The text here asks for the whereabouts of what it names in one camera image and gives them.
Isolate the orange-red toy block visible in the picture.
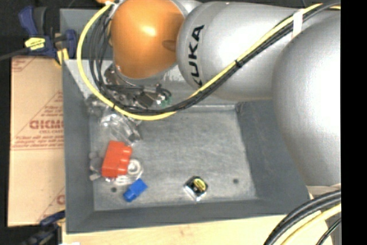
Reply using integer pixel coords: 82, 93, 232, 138
101, 140, 133, 179

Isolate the grey metal bin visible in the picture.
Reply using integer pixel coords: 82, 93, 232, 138
59, 7, 312, 234

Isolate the black and yellow tape measure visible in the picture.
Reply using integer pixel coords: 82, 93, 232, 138
183, 175, 209, 201

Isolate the blue toy block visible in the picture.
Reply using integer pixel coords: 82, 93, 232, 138
123, 178, 149, 203

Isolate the brown cardboard board red print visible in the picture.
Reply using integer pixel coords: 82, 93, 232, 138
7, 55, 67, 228

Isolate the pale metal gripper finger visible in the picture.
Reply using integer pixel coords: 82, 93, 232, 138
124, 119, 143, 143
99, 112, 126, 138

